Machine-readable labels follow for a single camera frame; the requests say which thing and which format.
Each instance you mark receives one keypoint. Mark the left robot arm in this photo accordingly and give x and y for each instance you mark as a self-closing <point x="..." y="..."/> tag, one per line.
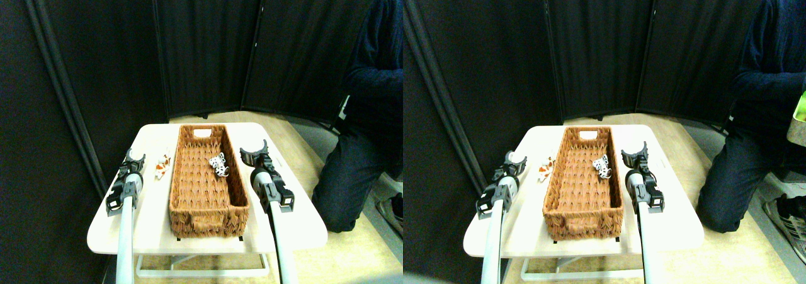
<point x="497" y="246"/>
<point x="127" y="246"/>

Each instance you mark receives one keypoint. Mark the low white table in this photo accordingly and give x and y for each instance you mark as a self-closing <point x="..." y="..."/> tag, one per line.
<point x="689" y="227"/>
<point x="313" y="224"/>

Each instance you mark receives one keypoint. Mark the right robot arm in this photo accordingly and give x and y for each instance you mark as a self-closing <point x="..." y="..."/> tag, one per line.
<point x="279" y="246"/>
<point x="643" y="246"/>

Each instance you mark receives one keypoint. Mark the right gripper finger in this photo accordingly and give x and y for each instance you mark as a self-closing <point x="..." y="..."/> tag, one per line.
<point x="644" y="154"/>
<point x="249" y="159"/>
<point x="267" y="153"/>
<point x="629" y="160"/>

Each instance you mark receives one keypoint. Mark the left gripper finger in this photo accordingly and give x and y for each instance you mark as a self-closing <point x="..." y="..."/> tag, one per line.
<point x="522" y="165"/>
<point x="141" y="165"/>
<point x="128" y="158"/>
<point x="509" y="160"/>

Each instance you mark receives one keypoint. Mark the black curtain stand pole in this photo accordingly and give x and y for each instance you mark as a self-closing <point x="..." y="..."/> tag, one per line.
<point x="450" y="101"/>
<point x="72" y="101"/>

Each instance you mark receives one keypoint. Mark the brown wicker basket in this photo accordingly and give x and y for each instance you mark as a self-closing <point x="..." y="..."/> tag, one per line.
<point x="582" y="205"/>
<point x="208" y="202"/>

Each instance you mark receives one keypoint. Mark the white spotted dog toy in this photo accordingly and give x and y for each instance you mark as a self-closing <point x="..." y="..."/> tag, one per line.
<point x="218" y="166"/>
<point x="602" y="167"/>

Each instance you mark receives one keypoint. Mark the green and beige box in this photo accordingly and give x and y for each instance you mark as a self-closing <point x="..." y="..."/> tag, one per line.
<point x="798" y="130"/>

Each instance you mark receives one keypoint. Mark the orange and white toy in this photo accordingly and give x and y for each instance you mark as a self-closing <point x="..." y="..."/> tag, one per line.
<point x="545" y="169"/>
<point x="162" y="167"/>

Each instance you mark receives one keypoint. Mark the person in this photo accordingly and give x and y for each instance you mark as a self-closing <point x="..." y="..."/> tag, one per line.
<point x="359" y="170"/>
<point x="743" y="170"/>

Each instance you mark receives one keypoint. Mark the white shelf unit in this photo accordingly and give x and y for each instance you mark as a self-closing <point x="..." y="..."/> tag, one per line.
<point x="787" y="182"/>
<point x="344" y="107"/>

